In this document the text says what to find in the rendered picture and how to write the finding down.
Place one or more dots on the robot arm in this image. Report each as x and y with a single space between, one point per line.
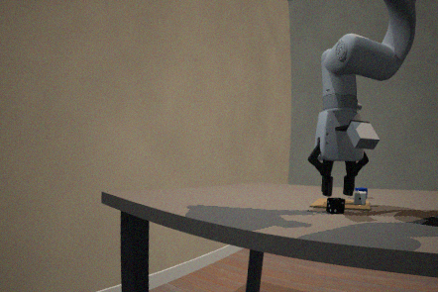
357 54

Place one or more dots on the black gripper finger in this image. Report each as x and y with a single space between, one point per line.
352 169
325 169

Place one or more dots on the white die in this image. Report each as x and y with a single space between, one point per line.
360 197

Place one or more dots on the black die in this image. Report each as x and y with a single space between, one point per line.
335 205

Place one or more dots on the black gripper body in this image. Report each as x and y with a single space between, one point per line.
336 145

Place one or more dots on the tan mat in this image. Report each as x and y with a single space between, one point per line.
349 205

